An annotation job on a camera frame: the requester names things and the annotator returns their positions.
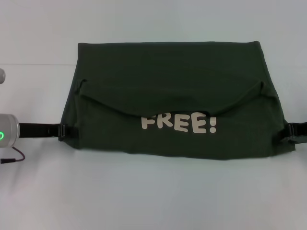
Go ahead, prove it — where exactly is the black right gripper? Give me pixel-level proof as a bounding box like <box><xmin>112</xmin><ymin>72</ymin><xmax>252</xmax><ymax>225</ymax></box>
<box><xmin>279</xmin><ymin>121</ymin><xmax>307</xmax><ymax>145</ymax></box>

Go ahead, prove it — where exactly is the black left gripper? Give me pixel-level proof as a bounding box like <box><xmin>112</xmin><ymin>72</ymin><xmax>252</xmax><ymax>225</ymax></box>
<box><xmin>18</xmin><ymin>122</ymin><xmax>79</xmax><ymax>141</ymax></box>

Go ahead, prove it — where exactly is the dark green t-shirt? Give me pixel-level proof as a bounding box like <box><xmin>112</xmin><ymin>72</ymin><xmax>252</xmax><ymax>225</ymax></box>
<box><xmin>59</xmin><ymin>41</ymin><xmax>298</xmax><ymax>159</ymax></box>

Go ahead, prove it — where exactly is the dark left arm cable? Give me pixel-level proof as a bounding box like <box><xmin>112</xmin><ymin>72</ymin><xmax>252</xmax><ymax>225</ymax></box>
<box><xmin>0</xmin><ymin>146</ymin><xmax>26</xmax><ymax>164</ymax></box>

